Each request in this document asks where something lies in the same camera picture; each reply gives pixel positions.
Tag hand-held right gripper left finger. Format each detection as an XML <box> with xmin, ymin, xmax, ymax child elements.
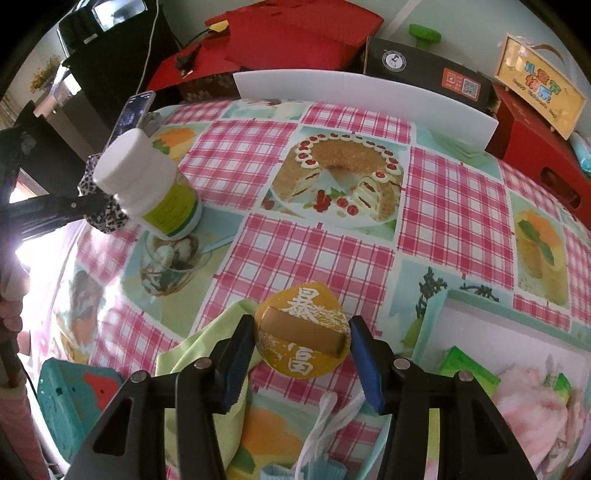
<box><xmin>67</xmin><ymin>314</ymin><xmax>257</xmax><ymax>480</ymax></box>

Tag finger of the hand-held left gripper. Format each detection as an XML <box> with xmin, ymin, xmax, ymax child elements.
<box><xmin>0</xmin><ymin>193</ymin><xmax>114</xmax><ymax>241</ymax></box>

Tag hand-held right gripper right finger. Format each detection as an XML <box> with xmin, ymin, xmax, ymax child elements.
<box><xmin>348</xmin><ymin>315</ymin><xmax>536</xmax><ymax>480</ymax></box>

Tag leopard print scrunchie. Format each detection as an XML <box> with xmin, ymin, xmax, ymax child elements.
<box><xmin>78</xmin><ymin>154</ymin><xmax>130</xmax><ymax>234</ymax></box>

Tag green tissue packet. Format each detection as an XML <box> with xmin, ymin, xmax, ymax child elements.
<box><xmin>438</xmin><ymin>346</ymin><xmax>502</xmax><ymax>398</ymax></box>
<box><xmin>542</xmin><ymin>371</ymin><xmax>573</xmax><ymax>404</ymax></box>

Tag person's left hand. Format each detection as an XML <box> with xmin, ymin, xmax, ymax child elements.
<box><xmin>0</xmin><ymin>270</ymin><xmax>24</xmax><ymax>356</ymax></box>

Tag light green cloth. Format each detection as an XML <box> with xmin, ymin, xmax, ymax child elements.
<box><xmin>154</xmin><ymin>299</ymin><xmax>259</xmax><ymax>480</ymax></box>

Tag yellow flowers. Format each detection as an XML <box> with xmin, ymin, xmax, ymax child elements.
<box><xmin>30</xmin><ymin>55</ymin><xmax>63</xmax><ymax>93</ymax></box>

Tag white pill bottle green label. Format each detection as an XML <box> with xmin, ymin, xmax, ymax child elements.
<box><xmin>93</xmin><ymin>129</ymin><xmax>204</xmax><ymax>240</ymax></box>

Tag black cabinet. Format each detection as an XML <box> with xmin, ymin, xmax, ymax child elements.
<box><xmin>46</xmin><ymin>0</ymin><xmax>185</xmax><ymax>162</ymax></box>

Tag pink checked printed tablecloth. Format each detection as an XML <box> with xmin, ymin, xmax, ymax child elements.
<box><xmin>46</xmin><ymin>97</ymin><xmax>591</xmax><ymax>480</ymax></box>

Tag blue face mask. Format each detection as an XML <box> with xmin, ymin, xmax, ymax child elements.
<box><xmin>261</xmin><ymin>392</ymin><xmax>370</xmax><ymax>480</ymax></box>

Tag smartphone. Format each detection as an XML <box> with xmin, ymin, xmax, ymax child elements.
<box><xmin>108</xmin><ymin>91</ymin><xmax>157</xmax><ymax>148</ymax></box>

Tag monitor screen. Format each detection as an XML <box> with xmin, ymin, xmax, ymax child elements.
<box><xmin>90</xmin><ymin>0</ymin><xmax>148</xmax><ymax>31</ymax></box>

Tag pink fluffy towel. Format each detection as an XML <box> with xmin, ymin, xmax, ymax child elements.
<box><xmin>492</xmin><ymin>364</ymin><xmax>578</xmax><ymax>457</ymax></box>

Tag teal plastic case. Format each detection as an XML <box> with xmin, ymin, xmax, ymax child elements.
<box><xmin>37</xmin><ymin>357</ymin><xmax>123</xmax><ymax>464</ymax></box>

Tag flat red gift box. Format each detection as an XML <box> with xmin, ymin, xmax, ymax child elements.
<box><xmin>147</xmin><ymin>34</ymin><xmax>245</xmax><ymax>100</ymax></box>

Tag white plastic board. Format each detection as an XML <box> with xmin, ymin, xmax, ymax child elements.
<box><xmin>232</xmin><ymin>69</ymin><xmax>499</xmax><ymax>151</ymax></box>

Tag red cardboard box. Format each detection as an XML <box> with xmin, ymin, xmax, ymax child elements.
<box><xmin>485</xmin><ymin>85</ymin><xmax>591</xmax><ymax>217</ymax></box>

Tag large red gift box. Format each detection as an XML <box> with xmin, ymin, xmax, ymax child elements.
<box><xmin>203</xmin><ymin>0</ymin><xmax>386</xmax><ymax>70</ymax></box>

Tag light blue packet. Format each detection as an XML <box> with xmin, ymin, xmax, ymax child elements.
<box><xmin>570</xmin><ymin>131</ymin><xmax>591</xmax><ymax>178</ymax></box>

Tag black cardboard box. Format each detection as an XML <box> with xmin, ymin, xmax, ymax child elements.
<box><xmin>362</xmin><ymin>37</ymin><xmax>497</xmax><ymax>114</ymax></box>

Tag green plastic knob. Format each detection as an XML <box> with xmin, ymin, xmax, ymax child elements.
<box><xmin>409</xmin><ymin>23</ymin><xmax>441</xmax><ymax>47</ymax></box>

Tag white charging cable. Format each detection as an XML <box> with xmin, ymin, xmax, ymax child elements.
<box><xmin>139</xmin><ymin>0</ymin><xmax>162</xmax><ymax>93</ymax></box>

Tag yellow gift box with handle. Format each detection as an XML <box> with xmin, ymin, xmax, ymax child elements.
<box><xmin>494</xmin><ymin>33</ymin><xmax>589</xmax><ymax>139</ymax></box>

